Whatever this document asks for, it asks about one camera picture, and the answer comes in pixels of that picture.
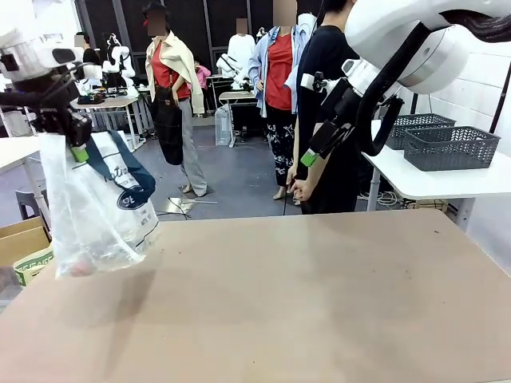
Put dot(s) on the white table with pole leg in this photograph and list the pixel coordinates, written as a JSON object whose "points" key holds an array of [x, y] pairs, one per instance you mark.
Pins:
{"points": [[16, 155]]}

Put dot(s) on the mannequin with blue shirt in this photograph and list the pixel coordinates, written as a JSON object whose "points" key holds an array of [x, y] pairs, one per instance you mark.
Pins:
{"points": [[275, 80]]}

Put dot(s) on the background person in white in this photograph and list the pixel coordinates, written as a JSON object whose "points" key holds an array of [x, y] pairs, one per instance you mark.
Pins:
{"points": [[241, 48]]}

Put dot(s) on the mannequin with beige jacket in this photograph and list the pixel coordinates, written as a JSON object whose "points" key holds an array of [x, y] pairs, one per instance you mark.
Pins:
{"points": [[171, 80]]}

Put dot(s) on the red item in bag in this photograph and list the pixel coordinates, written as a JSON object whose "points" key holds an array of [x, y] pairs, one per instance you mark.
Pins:
{"points": [[81, 268]]}

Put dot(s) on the person's right hand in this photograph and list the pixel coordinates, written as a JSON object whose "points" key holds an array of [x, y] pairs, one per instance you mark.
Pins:
{"points": [[304, 190]]}

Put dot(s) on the wooden-top background table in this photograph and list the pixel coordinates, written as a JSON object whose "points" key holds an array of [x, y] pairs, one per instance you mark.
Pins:
{"points": [[112, 101]]}

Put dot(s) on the grey plastic stool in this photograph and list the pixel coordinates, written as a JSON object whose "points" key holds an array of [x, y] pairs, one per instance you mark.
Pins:
{"points": [[32, 207]]}

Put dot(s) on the person in black T-shirt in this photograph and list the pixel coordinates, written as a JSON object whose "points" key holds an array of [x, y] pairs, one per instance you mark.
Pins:
{"points": [[319, 99]]}

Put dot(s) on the metal mannequin base plate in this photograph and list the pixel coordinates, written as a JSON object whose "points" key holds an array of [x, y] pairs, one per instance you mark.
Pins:
{"points": [[187, 205]]}

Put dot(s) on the person's right forearm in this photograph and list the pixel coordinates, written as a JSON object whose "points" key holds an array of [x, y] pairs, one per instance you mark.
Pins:
{"points": [[317, 167]]}

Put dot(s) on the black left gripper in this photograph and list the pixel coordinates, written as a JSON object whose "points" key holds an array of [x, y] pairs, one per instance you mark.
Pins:
{"points": [[60, 121]]}

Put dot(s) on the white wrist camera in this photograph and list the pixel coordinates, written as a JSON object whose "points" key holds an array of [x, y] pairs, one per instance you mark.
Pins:
{"points": [[315, 81], [89, 72]]}

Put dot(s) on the clear plastic container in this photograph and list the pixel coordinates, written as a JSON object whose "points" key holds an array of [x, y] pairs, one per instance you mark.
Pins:
{"points": [[223, 125]]}

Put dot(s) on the cardboard box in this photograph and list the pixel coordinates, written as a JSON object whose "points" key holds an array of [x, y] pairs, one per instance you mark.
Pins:
{"points": [[22, 239]]}

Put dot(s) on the grey plastic woven-pattern basket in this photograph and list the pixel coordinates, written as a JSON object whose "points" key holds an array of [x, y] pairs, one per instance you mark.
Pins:
{"points": [[419, 127], [451, 147]]}

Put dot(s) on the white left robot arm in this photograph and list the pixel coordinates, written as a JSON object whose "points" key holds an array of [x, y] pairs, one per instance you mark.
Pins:
{"points": [[36, 60]]}

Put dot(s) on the background person in pink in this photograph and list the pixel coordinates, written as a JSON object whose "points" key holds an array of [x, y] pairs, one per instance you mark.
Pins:
{"points": [[203, 76]]}

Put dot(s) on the green and white paper pack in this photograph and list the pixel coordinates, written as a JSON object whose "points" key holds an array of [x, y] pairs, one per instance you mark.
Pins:
{"points": [[34, 267]]}

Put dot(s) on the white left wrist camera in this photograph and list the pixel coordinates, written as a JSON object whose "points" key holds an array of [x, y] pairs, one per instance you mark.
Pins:
{"points": [[89, 72]]}

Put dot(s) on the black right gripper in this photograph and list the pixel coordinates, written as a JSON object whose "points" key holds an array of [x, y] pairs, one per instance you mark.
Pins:
{"points": [[343, 99]]}

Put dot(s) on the black slanted tripod leg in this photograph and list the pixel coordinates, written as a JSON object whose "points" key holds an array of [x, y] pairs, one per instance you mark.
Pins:
{"points": [[501, 99]]}

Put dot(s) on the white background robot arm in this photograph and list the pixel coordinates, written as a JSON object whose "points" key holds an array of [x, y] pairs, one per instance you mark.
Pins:
{"points": [[117, 64], [235, 69]]}

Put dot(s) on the white side table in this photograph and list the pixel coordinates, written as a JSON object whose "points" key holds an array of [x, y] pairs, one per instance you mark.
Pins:
{"points": [[439, 183]]}

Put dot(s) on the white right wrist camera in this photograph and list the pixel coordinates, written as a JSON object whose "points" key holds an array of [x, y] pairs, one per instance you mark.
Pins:
{"points": [[315, 81]]}

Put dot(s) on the background person in dark top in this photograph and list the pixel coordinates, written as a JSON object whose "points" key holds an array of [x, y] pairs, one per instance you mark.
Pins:
{"points": [[88, 50]]}

